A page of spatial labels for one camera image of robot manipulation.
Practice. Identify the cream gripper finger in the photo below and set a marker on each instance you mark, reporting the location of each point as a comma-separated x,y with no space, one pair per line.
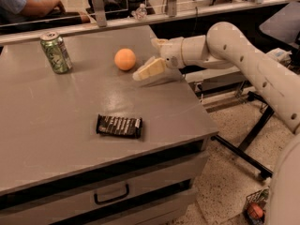
157,43
152,67

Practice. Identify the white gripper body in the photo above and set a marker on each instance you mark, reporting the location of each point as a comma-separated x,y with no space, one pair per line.
172,52

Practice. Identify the orange fruit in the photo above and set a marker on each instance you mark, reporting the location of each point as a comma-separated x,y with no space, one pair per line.
125,59

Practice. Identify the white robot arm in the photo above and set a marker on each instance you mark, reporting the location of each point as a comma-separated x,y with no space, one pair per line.
223,46

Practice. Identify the black rxbar chocolate wrapper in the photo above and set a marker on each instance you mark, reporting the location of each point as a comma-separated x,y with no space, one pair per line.
119,126

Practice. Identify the clear plastic water bottle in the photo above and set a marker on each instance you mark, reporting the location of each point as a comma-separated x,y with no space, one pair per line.
140,13

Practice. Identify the green soda can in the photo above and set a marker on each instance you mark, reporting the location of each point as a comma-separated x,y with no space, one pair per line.
56,52

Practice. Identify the seated person in blue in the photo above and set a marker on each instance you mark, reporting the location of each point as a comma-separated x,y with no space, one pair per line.
18,16

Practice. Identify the grey drawer cabinet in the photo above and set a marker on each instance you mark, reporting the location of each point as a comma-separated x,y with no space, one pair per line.
161,189

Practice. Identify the black metal stand frame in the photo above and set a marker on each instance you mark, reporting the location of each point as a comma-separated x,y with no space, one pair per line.
240,150

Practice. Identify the black drawer handle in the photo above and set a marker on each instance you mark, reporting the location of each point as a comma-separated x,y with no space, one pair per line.
111,194

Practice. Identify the wire basket with groceries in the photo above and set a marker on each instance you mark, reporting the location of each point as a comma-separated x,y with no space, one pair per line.
255,206

